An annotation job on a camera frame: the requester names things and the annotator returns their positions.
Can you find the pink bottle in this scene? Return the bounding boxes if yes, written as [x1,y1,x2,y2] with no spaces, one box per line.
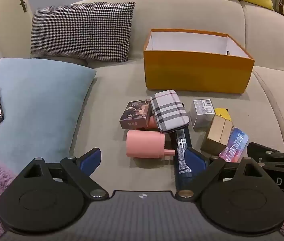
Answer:
[126,130,176,159]

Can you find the orange cardboard box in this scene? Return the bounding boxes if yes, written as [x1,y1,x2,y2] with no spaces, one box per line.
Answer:
[143,29,255,94]

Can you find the beige fabric sofa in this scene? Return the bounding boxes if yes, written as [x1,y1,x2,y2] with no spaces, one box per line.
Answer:
[68,0,284,196]

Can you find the yellow rounded item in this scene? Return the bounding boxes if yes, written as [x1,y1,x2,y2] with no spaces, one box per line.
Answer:
[214,108,232,123]

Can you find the plaid zip case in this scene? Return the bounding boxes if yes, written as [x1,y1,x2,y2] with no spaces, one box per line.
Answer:
[149,90,190,133]

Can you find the silver box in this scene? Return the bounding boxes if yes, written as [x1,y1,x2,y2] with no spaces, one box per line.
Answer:
[190,99,216,131]

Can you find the colourful printed packet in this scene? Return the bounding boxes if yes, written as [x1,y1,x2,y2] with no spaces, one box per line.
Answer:
[218,128,249,163]

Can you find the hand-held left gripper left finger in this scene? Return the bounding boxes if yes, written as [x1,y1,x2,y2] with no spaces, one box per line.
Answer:
[19,148,109,199]

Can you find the dark printed box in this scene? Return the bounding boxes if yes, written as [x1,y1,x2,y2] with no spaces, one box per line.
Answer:
[119,100,152,130]

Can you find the brown cardboard box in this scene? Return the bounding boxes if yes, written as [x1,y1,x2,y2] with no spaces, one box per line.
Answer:
[201,115,233,156]

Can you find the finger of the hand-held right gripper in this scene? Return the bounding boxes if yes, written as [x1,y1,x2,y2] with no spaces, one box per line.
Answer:
[247,142,284,166]

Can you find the houndstooth pillow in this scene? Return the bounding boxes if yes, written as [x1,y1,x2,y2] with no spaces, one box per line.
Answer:
[30,2,136,63]

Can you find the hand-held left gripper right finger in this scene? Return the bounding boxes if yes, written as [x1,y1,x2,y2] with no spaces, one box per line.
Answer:
[175,148,266,202]

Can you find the light blue pillow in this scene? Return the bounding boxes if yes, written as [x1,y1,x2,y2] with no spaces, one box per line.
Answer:
[0,58,97,175]

